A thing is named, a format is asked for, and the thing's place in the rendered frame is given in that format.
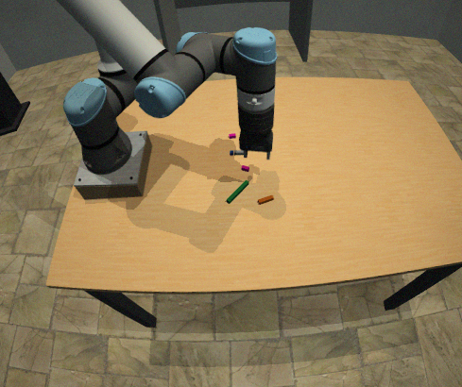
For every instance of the green rod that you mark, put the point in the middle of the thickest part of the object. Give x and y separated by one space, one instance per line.
238 191

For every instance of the orange rod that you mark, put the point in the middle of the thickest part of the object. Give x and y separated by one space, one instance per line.
265 199

